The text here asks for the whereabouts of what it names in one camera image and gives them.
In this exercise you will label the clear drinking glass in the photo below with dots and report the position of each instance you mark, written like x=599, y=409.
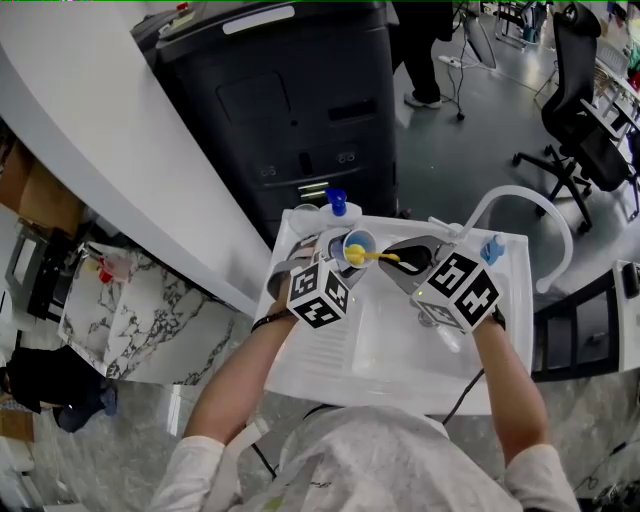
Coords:
x=442, y=332

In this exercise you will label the person's left forearm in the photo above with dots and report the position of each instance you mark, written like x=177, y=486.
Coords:
x=240, y=380

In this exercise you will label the white bottle with blue pump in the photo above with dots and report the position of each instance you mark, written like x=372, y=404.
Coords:
x=340, y=212

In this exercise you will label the black cabinet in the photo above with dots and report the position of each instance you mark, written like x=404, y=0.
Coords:
x=585, y=325

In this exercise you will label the black office chair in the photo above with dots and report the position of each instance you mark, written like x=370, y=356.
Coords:
x=585, y=115

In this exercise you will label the blue cup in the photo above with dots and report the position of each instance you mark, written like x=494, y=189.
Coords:
x=364, y=240

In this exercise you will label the person's white shirt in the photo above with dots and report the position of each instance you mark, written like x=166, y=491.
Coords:
x=380, y=465

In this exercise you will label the white plastic sink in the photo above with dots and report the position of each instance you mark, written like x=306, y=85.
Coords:
x=380, y=340

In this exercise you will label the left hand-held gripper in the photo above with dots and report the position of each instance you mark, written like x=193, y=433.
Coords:
x=316, y=295

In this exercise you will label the large black printer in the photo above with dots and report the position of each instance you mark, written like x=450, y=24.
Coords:
x=280, y=115

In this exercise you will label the white curved faucet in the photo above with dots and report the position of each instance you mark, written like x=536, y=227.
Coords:
x=530, y=192

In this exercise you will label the marble pattern counter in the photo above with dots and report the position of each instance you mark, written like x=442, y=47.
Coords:
x=150, y=320

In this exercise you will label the yellow brush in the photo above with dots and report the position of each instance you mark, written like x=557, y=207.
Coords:
x=356, y=254

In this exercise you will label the clear glass bowl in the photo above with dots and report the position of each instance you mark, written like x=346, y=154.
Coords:
x=305, y=217

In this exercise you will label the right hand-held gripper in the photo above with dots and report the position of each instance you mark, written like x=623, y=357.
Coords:
x=457, y=292

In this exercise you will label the red cup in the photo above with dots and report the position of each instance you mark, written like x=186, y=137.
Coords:
x=109, y=271

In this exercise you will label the person's right forearm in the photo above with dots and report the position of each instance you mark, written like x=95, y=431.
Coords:
x=510, y=395

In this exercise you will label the black wristband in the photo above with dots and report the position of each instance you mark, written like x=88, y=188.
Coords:
x=270, y=319
x=500, y=319

